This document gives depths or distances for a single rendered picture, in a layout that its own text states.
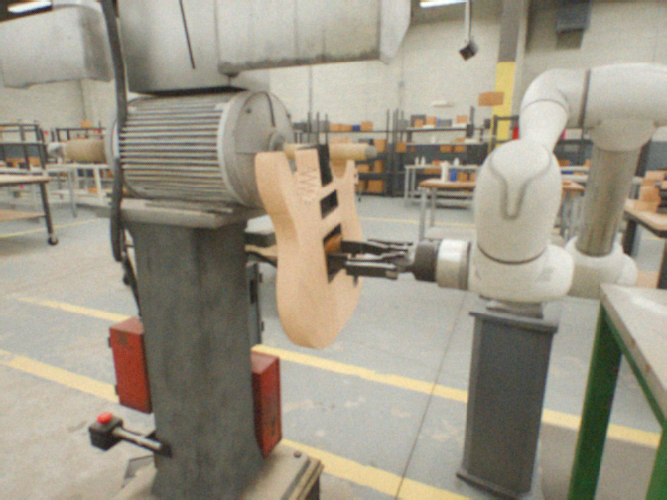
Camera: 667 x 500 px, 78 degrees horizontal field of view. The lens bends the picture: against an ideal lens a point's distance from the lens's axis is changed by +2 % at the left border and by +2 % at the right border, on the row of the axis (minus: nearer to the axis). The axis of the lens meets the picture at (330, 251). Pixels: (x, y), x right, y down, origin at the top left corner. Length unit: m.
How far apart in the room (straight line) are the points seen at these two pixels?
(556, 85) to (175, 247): 0.96
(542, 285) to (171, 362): 0.87
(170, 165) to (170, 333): 0.42
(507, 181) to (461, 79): 11.44
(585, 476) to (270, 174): 1.14
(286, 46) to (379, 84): 11.74
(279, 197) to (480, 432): 1.33
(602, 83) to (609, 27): 11.05
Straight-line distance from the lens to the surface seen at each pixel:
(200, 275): 1.00
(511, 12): 7.92
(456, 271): 0.73
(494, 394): 1.66
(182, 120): 0.96
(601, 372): 1.25
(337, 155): 0.85
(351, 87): 12.74
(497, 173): 0.60
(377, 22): 0.70
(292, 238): 0.70
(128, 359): 1.25
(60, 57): 1.15
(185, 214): 0.94
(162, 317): 1.11
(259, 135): 0.88
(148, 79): 1.05
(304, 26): 0.74
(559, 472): 2.06
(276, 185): 0.65
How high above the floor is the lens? 1.26
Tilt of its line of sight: 14 degrees down
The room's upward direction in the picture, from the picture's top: straight up
